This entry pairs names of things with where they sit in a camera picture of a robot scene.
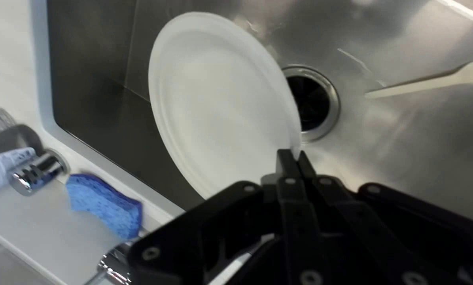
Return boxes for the blue sponge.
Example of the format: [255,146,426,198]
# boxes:
[66,174,143,241]

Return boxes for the white plastic fork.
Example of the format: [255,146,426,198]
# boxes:
[366,62,473,98]

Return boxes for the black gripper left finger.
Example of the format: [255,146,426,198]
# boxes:
[129,149,322,285]

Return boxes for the stainless steel sink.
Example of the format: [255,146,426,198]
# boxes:
[47,0,473,219]

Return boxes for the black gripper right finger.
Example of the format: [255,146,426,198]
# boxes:
[298,154,473,285]

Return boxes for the small white plate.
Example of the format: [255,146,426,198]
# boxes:
[148,11,301,200]

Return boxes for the small chrome faucet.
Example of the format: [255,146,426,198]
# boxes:
[85,239,135,285]

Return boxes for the clear soap bottle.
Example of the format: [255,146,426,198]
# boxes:
[0,108,45,189]

